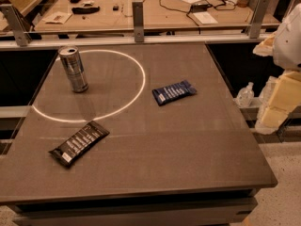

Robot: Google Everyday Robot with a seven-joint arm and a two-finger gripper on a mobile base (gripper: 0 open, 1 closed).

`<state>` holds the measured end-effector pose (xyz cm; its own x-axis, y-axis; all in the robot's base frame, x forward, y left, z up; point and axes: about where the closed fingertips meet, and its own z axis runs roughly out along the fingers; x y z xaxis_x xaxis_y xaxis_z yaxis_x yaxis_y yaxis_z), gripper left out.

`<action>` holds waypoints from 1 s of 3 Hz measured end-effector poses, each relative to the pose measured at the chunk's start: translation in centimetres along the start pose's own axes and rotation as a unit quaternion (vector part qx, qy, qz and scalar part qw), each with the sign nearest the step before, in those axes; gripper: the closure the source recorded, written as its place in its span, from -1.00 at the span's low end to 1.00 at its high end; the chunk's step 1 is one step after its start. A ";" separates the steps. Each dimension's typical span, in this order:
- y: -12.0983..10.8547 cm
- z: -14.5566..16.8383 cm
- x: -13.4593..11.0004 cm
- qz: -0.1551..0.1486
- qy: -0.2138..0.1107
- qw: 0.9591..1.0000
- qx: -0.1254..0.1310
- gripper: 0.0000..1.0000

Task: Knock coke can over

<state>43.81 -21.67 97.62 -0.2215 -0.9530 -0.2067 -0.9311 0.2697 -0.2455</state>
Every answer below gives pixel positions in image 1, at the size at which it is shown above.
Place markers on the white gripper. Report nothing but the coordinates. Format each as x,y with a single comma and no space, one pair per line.
291,44

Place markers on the silver drink can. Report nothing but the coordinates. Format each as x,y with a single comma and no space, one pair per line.
72,64

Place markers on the clear plastic bottle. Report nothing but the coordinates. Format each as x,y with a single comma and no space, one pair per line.
245,95

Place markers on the white paper card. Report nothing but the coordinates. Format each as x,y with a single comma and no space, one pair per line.
205,17

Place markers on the wooden background desk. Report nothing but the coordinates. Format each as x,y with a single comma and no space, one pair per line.
160,15

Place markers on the black power adapter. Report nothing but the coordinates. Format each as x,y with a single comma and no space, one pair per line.
199,7

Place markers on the blue snack bar wrapper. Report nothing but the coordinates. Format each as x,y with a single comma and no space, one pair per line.
174,92

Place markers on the black snack bar wrapper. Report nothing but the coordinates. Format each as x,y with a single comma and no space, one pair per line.
79,143

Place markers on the black flat device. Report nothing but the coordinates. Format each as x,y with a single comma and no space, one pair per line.
85,10

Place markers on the tan envelope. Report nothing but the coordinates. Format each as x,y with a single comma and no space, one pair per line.
57,18

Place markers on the right metal bracket post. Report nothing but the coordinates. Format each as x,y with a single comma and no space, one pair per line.
254,28

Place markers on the metal bracket post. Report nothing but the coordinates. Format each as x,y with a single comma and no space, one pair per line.
137,8
254,28
20,27

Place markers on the middle metal bracket post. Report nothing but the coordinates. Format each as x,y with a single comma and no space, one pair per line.
137,8

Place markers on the left metal bracket post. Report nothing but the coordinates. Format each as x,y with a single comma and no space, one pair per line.
20,27

